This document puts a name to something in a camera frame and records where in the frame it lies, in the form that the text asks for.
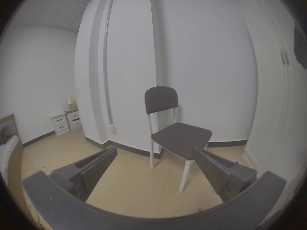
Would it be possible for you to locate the dark grey white-framed chair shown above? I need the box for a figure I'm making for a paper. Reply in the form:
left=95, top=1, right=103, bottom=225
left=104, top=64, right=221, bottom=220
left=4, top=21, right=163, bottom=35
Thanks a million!
left=145, top=86, right=213, bottom=192

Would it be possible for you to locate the bed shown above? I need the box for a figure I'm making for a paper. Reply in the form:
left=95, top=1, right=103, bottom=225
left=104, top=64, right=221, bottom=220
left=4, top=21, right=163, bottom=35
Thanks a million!
left=0, top=114, right=33, bottom=227

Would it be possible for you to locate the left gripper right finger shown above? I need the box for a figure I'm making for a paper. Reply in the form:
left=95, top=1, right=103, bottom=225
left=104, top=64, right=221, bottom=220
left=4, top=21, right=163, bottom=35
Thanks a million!
left=193, top=147, right=257, bottom=202

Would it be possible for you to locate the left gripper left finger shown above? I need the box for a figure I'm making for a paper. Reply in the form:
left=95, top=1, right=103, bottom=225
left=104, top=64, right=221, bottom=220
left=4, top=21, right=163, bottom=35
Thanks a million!
left=49, top=146, right=118, bottom=202

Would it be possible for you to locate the grey wall cable duct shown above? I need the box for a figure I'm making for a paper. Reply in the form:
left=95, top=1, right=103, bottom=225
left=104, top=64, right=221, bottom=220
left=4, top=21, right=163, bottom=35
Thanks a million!
left=103, top=0, right=116, bottom=126

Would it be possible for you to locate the white wardrobe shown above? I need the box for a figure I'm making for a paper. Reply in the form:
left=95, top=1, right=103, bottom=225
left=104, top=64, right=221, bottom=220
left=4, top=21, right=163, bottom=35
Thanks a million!
left=239, top=0, right=305, bottom=201

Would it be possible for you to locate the white bedside table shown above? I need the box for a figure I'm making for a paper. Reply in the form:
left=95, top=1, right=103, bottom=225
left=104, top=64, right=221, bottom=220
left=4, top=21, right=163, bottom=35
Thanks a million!
left=50, top=112, right=70, bottom=136
left=66, top=109, right=83, bottom=131

